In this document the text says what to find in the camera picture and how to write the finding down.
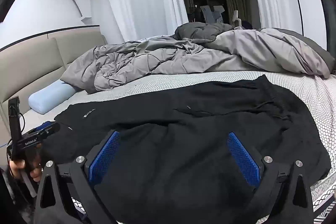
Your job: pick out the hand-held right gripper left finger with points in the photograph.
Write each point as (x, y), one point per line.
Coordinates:
(105, 157)

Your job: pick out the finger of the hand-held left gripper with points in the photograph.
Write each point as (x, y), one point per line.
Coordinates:
(51, 127)

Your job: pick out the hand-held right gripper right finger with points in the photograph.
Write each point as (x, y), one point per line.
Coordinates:
(244, 158)

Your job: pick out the black pants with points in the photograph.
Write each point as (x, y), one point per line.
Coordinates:
(173, 150)

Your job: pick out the person's left forearm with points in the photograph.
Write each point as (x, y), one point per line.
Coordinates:
(13, 200)

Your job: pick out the person's left hand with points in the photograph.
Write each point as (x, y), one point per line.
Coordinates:
(35, 174)

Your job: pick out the light blue pillow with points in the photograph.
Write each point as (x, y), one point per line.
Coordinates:
(50, 98)

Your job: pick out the beige padded headboard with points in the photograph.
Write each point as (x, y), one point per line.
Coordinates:
(29, 64)

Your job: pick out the bed with white honeycomb sheet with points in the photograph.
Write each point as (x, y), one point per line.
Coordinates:
(302, 87)

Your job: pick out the grey duvet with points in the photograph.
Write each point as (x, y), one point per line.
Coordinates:
(162, 58)

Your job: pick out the olive curtain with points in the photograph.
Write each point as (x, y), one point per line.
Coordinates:
(233, 1)

